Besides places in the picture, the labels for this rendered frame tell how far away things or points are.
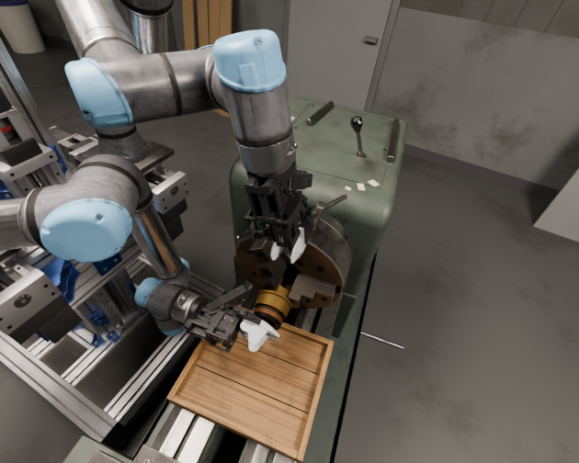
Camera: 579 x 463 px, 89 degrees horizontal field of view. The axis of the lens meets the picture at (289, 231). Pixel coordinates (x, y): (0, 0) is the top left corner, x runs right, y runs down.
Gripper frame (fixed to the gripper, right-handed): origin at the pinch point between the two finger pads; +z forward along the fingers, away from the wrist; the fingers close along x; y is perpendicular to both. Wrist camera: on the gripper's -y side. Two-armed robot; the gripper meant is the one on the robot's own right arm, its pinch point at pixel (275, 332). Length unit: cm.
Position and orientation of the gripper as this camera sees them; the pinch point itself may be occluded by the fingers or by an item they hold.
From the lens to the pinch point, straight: 74.1
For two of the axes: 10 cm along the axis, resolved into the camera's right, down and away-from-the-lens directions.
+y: -3.4, 6.6, -6.7
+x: 0.7, -6.9, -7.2
